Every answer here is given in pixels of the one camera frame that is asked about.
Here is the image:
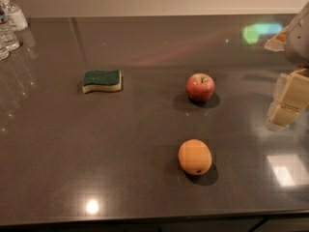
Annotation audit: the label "clear plastic water bottle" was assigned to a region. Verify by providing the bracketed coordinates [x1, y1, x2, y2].
[0, 8, 20, 51]

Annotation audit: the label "green and yellow sponge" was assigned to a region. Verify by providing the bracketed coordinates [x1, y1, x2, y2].
[82, 70, 122, 94]

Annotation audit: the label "clear bottle at edge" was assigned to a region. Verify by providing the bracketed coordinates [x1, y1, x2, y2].
[0, 39, 9, 60]

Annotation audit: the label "beige segmented gripper finger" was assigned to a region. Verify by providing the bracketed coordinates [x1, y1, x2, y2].
[266, 69, 309, 131]

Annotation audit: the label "orange fruit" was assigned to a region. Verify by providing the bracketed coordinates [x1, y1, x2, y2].
[178, 139, 212, 175]

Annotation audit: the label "white hand sanitizer bottle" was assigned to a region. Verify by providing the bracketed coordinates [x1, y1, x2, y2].
[0, 0, 28, 32]

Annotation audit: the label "red apple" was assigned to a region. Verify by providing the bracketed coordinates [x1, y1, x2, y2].
[185, 73, 215, 102]

